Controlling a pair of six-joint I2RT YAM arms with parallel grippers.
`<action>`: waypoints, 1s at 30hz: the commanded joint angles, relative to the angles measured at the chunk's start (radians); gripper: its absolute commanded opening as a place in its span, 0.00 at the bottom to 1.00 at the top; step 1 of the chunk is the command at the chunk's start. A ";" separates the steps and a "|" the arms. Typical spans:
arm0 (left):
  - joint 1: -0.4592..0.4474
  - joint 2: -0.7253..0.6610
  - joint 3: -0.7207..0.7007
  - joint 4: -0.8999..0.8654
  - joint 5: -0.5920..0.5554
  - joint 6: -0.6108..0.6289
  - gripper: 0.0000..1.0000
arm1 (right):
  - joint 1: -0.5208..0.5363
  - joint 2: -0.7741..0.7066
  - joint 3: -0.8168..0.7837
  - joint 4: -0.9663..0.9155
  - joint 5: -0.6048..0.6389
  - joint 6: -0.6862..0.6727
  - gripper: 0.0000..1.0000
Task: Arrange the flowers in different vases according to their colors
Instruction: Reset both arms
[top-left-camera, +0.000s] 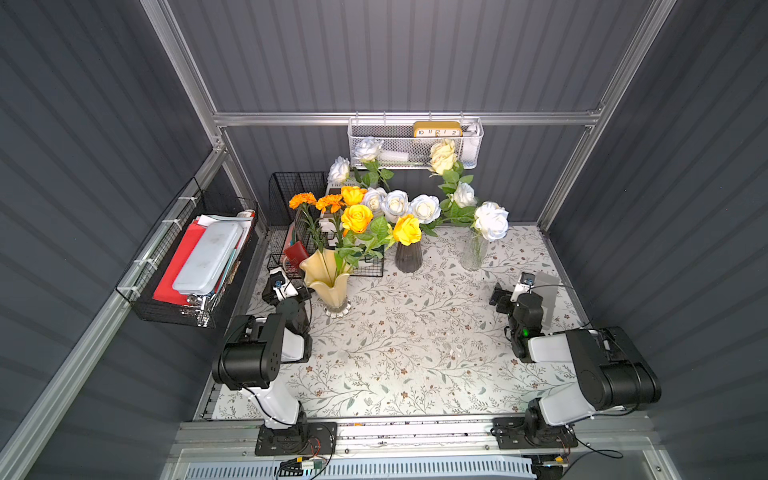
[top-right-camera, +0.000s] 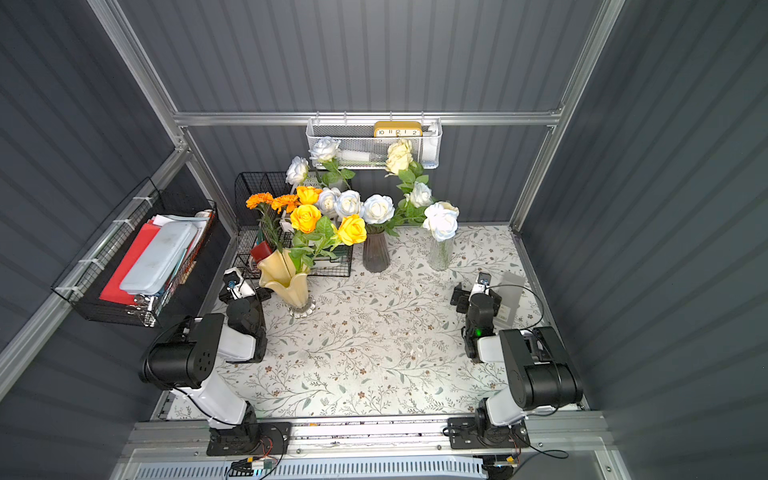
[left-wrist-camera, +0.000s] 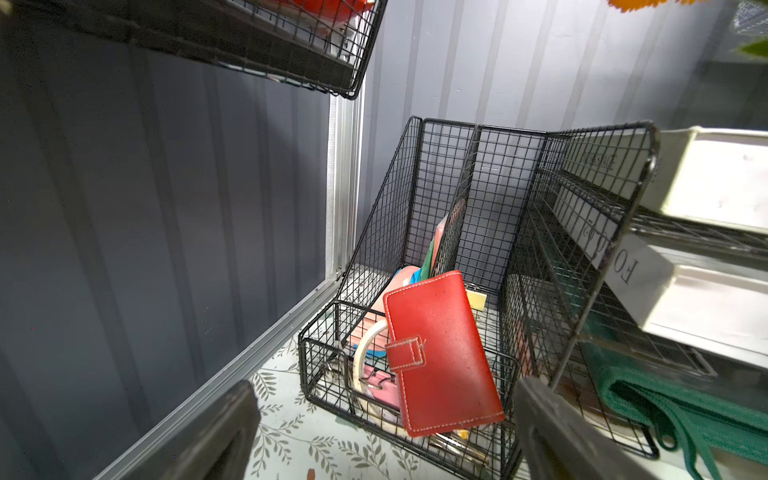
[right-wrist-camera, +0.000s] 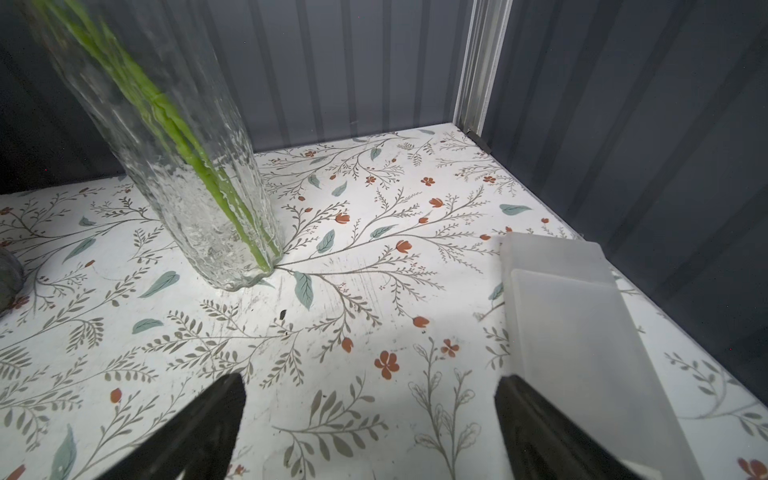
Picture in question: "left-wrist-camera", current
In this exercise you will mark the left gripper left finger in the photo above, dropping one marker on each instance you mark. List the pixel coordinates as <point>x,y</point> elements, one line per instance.
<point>216,445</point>

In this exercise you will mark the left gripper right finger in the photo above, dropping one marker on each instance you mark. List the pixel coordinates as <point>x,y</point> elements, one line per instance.
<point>557,443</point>

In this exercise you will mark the red leather wallet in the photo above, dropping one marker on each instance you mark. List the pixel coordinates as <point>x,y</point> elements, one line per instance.
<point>436,353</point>

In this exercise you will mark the floral patterned table mat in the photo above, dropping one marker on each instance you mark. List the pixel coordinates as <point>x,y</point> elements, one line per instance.
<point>298,440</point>

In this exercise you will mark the green folded cloth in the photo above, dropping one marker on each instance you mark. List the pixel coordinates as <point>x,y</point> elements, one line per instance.
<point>684,419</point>

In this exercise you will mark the tape roll in organizer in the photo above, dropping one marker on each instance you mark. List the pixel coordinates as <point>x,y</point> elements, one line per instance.
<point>378,394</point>

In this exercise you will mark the white book lower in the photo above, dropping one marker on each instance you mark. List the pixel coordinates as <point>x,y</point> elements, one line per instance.
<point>713,302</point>

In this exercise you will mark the black wire desk organizer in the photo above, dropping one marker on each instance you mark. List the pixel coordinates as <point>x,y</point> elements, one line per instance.
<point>511,199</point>

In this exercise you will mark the black wire side basket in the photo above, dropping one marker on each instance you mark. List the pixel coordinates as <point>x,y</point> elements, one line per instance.
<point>323,46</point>

